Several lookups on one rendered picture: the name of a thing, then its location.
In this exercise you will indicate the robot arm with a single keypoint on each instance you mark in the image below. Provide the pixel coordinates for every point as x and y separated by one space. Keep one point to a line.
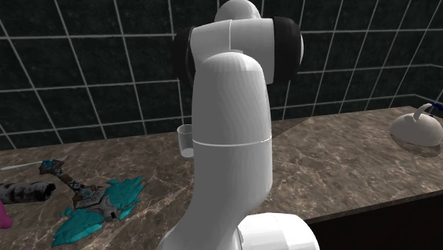
230 138

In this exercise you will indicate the clear glass cup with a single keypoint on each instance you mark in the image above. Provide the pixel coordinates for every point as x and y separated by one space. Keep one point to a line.
185 140

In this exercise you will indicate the teal bladed toy axe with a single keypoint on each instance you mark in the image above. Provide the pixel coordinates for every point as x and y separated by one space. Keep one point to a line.
100 204

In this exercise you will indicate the silver knife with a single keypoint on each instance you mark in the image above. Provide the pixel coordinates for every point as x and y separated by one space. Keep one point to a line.
31 163

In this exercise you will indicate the white teapot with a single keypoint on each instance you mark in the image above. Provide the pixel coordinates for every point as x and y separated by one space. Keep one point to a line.
417 130

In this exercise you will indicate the dark grey mottled cylinder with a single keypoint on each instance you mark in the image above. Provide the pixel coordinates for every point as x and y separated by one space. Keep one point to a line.
24 192

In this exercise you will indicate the pink rounded object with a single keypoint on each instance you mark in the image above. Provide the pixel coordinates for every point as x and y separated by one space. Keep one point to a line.
3 218

